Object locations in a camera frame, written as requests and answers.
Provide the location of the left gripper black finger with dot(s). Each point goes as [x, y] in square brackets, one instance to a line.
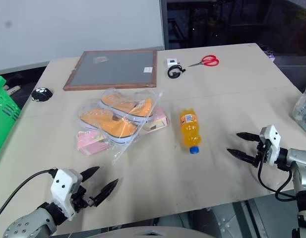
[89, 172]
[105, 192]

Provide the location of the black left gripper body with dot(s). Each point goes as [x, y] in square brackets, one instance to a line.
[79, 199]

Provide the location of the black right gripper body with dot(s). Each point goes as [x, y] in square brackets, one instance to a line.
[263, 152]

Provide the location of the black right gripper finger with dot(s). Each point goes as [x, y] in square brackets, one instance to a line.
[243, 156]
[249, 136]

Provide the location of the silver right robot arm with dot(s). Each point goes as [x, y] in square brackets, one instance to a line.
[301, 168]

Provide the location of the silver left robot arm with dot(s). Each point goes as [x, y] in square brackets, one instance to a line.
[28, 224]

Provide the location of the green plastic basket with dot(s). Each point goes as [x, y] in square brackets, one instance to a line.
[4, 111]

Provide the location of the pink cardboard box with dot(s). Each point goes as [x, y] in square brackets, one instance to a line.
[159, 121]
[89, 146]

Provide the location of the clear plastic shoe bag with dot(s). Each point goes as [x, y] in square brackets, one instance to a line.
[123, 146]

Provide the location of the orange canvas sneaker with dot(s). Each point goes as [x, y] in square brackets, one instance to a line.
[110, 124]
[129, 106]

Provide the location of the orange soda bottle blue cap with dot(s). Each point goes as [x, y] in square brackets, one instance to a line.
[190, 129]

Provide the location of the grey rounded robot body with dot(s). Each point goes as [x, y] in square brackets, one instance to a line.
[155, 233]

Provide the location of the black round pouch white print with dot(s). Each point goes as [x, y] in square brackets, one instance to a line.
[42, 94]

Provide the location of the wooden framed grey board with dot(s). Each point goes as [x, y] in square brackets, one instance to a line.
[113, 69]

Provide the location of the white charger cube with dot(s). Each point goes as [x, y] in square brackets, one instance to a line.
[171, 62]

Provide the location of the white power strip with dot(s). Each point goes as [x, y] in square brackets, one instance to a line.
[12, 89]

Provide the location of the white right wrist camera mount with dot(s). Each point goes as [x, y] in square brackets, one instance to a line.
[274, 141]

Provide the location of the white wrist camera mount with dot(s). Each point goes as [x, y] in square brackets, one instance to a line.
[62, 186]
[274, 141]

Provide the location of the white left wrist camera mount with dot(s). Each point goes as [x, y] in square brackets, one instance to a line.
[62, 186]

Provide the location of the metal table frame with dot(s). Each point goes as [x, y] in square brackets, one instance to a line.
[242, 220]

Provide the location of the grey partition post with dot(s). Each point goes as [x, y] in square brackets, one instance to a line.
[163, 24]

